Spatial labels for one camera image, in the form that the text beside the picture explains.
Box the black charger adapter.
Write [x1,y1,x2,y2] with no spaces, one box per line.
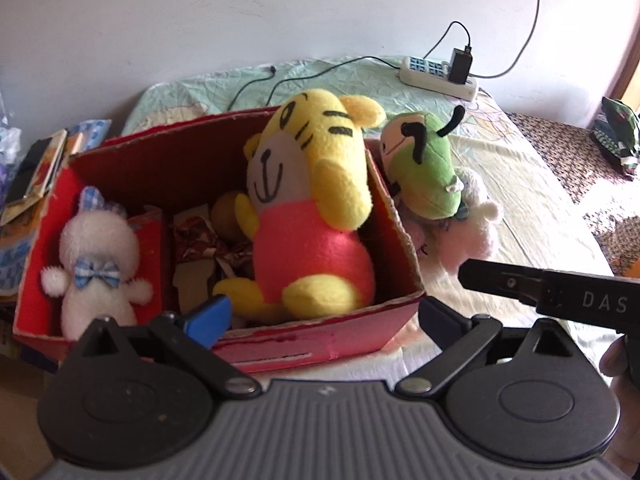
[447,46,473,84]

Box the blue checkered cloth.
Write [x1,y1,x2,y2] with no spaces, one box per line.
[0,221,37,297]

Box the green bean plush toy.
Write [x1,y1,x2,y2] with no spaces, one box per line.
[380,105,465,221]

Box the patterned cloth covered table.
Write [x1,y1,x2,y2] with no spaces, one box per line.
[506,113,639,275]

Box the green patterned fabric bag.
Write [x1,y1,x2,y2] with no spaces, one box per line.
[589,96,639,180]

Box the yellow tiger plush toy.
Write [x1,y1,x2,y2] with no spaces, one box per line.
[213,89,386,325]

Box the red cardboard box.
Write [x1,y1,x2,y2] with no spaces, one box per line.
[13,108,423,373]

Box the stack of books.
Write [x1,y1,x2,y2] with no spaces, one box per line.
[1,119,112,226]

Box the right hand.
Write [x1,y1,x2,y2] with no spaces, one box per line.
[599,337,640,477]

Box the pastel cartoon bed sheet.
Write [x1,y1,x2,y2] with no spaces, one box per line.
[122,58,611,382]

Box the white plush bunny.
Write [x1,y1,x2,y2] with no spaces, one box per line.
[40,186,153,341]

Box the white power cord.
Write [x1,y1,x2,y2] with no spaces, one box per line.
[470,0,545,82]

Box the pink plush teddy bear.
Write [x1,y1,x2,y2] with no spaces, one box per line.
[396,167,503,275]

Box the white power strip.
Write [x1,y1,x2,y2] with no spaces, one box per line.
[399,56,478,102]

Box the black smartphone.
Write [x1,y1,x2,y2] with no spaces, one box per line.
[6,138,52,206]

